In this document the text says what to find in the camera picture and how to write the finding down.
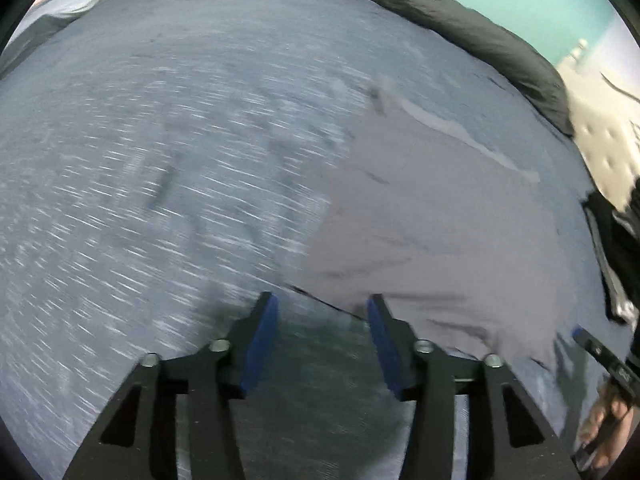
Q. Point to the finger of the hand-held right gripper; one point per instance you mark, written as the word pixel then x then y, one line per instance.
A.
pixel 595 347

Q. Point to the person's right hand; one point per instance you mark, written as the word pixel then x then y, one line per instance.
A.
pixel 612 452

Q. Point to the light blue pillow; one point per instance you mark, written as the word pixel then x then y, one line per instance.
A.
pixel 65 5

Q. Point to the cream tufted headboard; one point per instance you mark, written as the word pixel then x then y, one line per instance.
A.
pixel 600 125

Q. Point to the stack of dark clothes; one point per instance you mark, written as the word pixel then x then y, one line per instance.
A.
pixel 620 250

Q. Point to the dark grey rolled duvet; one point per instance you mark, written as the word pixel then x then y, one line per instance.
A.
pixel 475 25

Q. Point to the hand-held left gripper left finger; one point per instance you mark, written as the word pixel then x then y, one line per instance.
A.
pixel 262 345

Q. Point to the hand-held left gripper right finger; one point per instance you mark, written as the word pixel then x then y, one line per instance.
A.
pixel 385 350

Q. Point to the grey garment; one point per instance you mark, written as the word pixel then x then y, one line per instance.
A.
pixel 425 220

